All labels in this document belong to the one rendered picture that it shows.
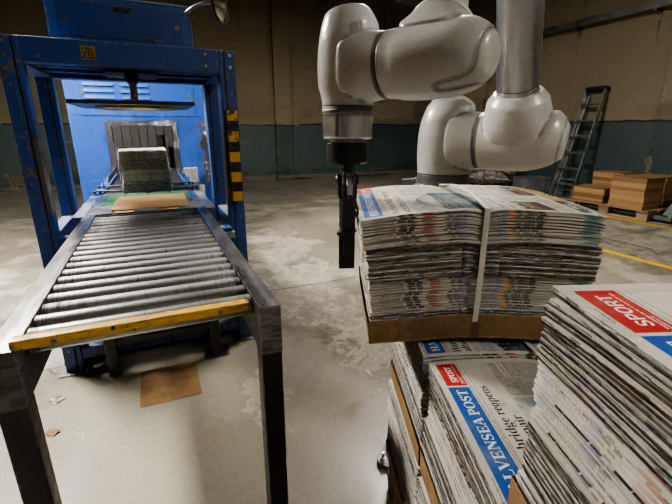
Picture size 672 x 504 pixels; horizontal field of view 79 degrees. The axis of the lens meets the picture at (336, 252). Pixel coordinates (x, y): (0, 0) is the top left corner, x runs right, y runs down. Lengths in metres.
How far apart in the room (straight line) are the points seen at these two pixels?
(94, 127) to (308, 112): 6.54
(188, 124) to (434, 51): 3.99
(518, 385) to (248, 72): 9.57
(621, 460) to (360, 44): 0.59
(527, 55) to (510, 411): 0.80
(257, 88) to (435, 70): 9.39
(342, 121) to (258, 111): 9.24
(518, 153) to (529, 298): 0.50
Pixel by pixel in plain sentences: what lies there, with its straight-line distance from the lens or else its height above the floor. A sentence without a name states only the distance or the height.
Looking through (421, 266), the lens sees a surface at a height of 0.97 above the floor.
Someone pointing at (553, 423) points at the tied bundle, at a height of 0.96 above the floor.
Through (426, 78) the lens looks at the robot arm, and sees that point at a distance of 0.64.
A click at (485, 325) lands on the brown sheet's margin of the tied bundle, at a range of 0.74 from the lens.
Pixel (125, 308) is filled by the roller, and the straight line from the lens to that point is 1.05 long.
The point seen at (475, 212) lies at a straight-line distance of 0.67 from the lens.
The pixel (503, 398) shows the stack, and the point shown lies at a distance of 0.63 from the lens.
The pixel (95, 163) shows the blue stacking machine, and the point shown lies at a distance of 4.53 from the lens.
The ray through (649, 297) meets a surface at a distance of 0.36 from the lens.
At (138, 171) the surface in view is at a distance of 2.92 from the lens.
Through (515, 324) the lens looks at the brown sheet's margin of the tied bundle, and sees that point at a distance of 0.76.
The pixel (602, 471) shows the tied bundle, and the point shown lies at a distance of 0.34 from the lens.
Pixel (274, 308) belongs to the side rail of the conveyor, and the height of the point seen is 0.79.
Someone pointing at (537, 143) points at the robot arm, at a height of 1.15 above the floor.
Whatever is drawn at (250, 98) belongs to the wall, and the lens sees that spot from 9.91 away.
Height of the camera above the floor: 1.18
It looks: 17 degrees down
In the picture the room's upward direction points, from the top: straight up
